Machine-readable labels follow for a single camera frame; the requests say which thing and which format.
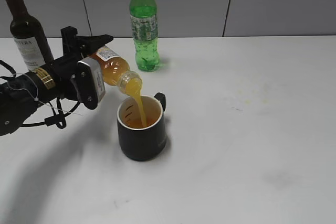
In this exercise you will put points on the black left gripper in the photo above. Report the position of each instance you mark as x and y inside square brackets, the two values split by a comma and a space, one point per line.
[74, 49]

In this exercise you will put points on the NFC orange juice bottle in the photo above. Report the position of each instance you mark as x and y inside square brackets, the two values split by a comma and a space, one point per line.
[117, 72]

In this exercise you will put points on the black mug white inside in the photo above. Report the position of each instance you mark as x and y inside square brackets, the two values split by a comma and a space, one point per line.
[142, 143]

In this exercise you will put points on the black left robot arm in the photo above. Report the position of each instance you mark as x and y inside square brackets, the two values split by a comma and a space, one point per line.
[53, 91]

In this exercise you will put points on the dark red wine bottle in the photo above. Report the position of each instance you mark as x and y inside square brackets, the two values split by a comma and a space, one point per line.
[29, 36]

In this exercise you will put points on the green plastic soda bottle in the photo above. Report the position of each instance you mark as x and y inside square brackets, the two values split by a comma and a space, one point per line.
[144, 26]

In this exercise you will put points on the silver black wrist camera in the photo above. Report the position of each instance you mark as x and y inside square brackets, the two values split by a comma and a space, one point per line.
[88, 82]

